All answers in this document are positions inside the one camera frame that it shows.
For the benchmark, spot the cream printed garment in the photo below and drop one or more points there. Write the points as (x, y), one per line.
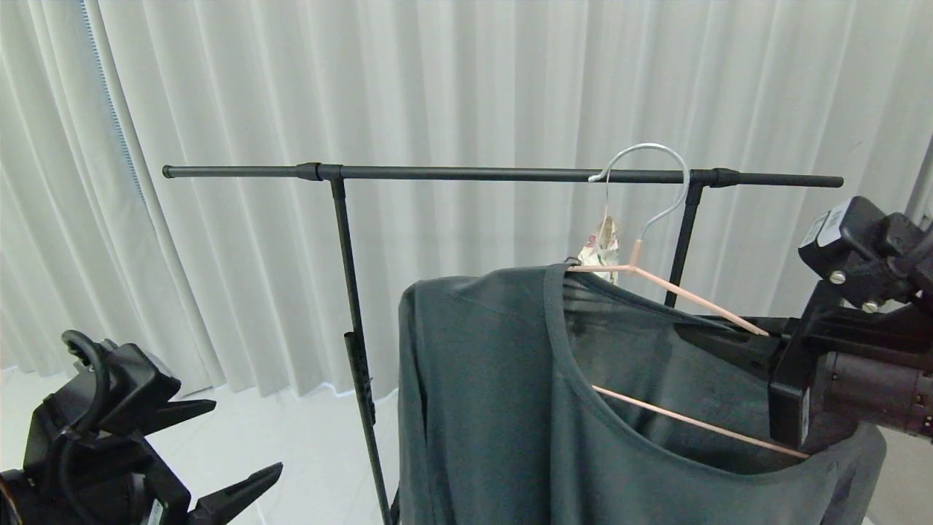
(601, 248)

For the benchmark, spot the white curtain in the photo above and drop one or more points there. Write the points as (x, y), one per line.
(466, 73)

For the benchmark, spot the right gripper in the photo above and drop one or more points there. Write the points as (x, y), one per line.
(867, 394)

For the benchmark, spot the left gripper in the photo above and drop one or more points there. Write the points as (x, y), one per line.
(95, 474)

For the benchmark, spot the black clothes rack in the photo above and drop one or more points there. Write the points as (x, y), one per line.
(474, 174)

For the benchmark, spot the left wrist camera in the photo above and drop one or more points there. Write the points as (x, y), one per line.
(131, 386)

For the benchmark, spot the dark grey garment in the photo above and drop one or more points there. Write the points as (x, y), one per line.
(496, 401)

